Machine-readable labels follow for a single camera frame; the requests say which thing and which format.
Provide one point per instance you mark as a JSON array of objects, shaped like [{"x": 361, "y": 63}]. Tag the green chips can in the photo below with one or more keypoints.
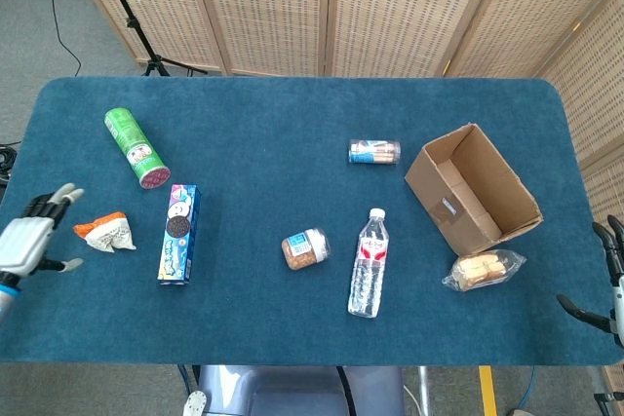
[{"x": 136, "y": 148}]

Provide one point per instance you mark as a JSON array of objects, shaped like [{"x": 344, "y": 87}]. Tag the open cardboard box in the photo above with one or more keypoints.
[{"x": 468, "y": 192}]

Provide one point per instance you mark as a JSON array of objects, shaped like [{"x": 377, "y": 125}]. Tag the black tripod stand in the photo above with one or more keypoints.
[{"x": 141, "y": 31}]

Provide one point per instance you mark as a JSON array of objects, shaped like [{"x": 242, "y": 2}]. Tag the yellow floor strip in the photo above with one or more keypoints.
[{"x": 487, "y": 391}]

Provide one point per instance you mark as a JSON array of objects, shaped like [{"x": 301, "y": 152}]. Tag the orange white snack packet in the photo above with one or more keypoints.
[{"x": 105, "y": 233}]

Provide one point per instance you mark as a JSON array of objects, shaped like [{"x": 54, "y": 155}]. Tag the right silver black-fingered robot hand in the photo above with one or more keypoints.
[{"x": 618, "y": 304}]

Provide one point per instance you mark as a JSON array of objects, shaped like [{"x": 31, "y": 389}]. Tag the blue table mat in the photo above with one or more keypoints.
[{"x": 273, "y": 299}]

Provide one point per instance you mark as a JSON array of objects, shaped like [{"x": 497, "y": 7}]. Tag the metal table leg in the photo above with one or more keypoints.
[{"x": 424, "y": 389}]

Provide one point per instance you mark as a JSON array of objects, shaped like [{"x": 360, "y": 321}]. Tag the white perforated bracket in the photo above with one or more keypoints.
[{"x": 194, "y": 404}]

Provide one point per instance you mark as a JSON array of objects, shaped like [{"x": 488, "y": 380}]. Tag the clear wafer roll canister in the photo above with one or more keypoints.
[{"x": 374, "y": 152}]

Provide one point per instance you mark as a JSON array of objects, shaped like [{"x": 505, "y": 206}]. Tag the bread in clear bag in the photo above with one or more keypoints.
[{"x": 482, "y": 270}]

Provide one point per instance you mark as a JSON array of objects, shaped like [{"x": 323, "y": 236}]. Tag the blue sandwich cookie box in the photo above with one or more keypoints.
[{"x": 179, "y": 236}]

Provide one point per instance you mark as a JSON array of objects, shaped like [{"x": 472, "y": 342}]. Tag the clear water bottle red label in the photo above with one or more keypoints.
[{"x": 369, "y": 265}]

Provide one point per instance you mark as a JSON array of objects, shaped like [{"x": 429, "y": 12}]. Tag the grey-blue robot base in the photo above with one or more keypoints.
[{"x": 292, "y": 391}]

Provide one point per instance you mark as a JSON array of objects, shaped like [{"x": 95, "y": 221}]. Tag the left silver grey-fingered robot hand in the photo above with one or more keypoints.
[{"x": 24, "y": 240}]

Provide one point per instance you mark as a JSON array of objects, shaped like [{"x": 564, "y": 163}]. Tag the bamboo folding screen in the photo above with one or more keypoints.
[{"x": 390, "y": 11}]

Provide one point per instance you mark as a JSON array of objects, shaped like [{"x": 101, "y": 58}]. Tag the small clear nut jar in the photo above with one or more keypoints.
[{"x": 304, "y": 249}]

